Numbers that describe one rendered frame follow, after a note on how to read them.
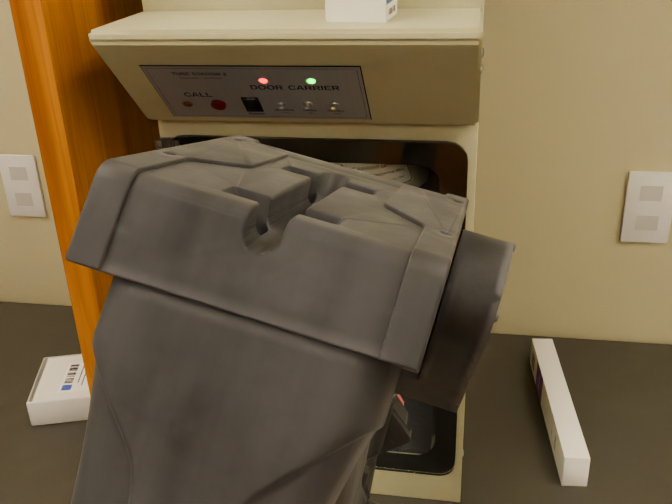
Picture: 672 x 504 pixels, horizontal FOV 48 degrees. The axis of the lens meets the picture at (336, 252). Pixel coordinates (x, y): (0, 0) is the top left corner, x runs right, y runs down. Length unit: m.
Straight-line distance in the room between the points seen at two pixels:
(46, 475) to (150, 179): 0.94
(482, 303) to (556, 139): 0.98
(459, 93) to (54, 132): 0.37
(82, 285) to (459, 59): 0.43
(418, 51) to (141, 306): 0.48
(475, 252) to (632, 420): 0.92
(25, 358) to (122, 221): 1.19
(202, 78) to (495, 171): 0.63
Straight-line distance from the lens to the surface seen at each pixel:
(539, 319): 1.32
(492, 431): 1.08
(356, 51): 0.62
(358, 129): 0.75
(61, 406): 1.15
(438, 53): 0.62
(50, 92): 0.74
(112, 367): 0.16
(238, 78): 0.67
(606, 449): 1.08
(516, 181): 1.21
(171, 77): 0.69
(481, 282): 0.23
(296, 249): 0.15
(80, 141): 0.77
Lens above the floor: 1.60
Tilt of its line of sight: 25 degrees down
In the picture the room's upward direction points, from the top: 2 degrees counter-clockwise
